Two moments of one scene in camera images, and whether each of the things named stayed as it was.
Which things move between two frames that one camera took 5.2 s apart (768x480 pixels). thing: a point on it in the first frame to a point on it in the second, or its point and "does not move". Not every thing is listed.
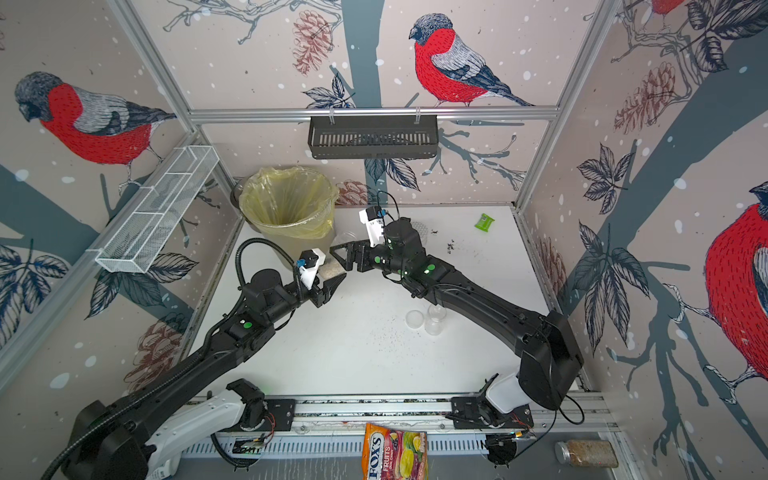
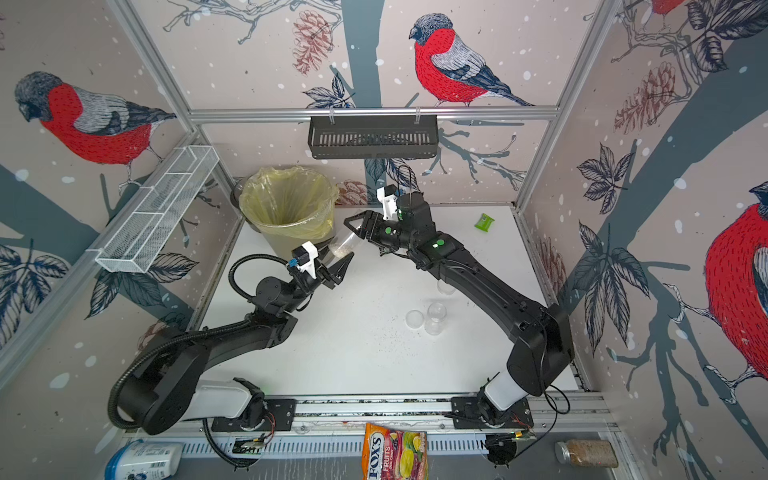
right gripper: x=347 y=261 to x=365 y=227
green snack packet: x=484 y=222 does not move
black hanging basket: x=346 y=137 does not move
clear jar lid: x=414 y=319 does not move
